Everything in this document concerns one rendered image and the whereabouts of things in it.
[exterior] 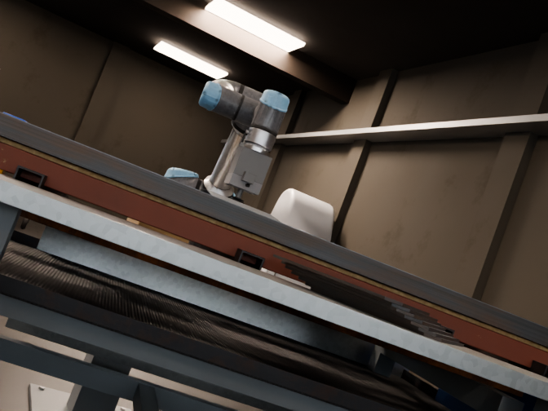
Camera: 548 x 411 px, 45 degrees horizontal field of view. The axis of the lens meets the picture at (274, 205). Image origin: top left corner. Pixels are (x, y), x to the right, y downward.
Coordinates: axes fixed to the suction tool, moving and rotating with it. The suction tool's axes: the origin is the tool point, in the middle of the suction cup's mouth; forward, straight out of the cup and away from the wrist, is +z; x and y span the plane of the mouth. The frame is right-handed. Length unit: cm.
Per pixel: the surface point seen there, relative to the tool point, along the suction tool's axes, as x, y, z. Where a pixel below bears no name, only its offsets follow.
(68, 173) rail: -35, -41, 7
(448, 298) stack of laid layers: -40, 44, 3
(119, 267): 42, -17, 29
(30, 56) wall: 1083, -195, -161
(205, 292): 41, 11, 27
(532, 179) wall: 283, 284, -120
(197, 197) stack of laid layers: -36.2, -15.9, 2.8
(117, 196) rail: -35.4, -30.5, 8.3
